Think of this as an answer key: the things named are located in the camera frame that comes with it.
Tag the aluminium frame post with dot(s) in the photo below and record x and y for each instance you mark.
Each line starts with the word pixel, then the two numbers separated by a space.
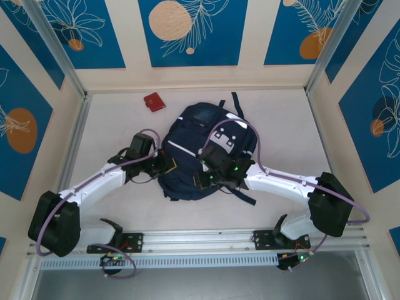
pixel 53 43
pixel 331 43

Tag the red pencil case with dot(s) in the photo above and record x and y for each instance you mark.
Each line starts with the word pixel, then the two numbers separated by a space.
pixel 154 102

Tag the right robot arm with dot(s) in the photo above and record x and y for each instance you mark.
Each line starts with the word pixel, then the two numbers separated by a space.
pixel 331 206

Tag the grey metal panel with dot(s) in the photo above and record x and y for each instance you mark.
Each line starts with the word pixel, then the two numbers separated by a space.
pixel 200 284

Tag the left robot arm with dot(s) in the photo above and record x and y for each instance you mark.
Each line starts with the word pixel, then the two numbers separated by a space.
pixel 53 225

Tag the aluminium table side rail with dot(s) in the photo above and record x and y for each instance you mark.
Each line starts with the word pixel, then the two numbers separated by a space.
pixel 310 97
pixel 79 125

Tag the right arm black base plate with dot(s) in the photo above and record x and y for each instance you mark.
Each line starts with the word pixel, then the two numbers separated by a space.
pixel 262 240

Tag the navy blue backpack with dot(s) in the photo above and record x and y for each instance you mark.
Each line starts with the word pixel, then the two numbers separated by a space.
pixel 187 137

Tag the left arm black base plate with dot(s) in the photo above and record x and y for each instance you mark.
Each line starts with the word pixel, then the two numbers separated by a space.
pixel 134 242

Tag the aluminium mounting rail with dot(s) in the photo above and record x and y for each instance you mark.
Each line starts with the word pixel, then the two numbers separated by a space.
pixel 200 239

